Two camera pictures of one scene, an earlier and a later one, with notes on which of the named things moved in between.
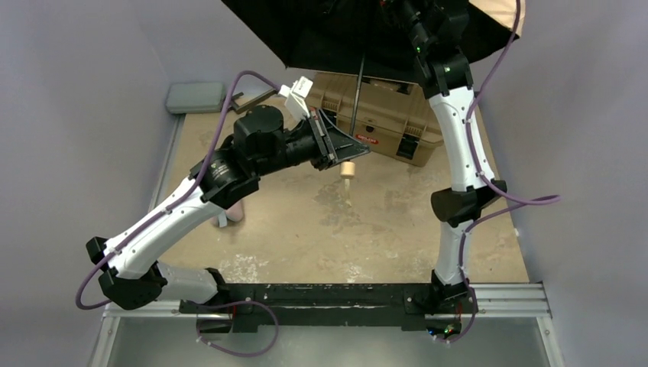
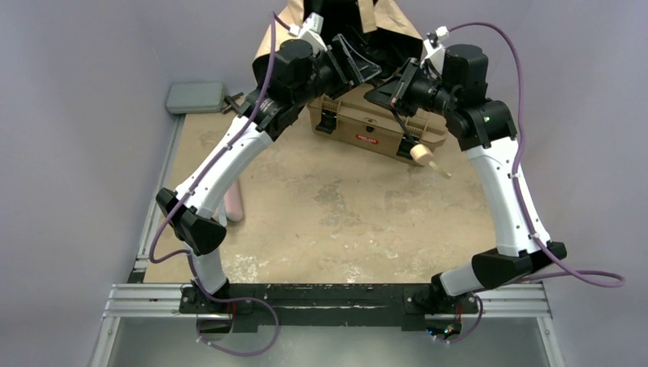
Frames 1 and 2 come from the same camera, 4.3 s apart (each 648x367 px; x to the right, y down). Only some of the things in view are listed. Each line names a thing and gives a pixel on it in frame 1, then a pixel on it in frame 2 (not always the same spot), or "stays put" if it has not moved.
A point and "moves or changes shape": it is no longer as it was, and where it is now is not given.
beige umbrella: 332,35 moves or changes shape
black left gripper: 324,143 -> 338,63
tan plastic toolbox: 393,118 stays put
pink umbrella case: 234,212 stays put
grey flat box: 190,98 stays put
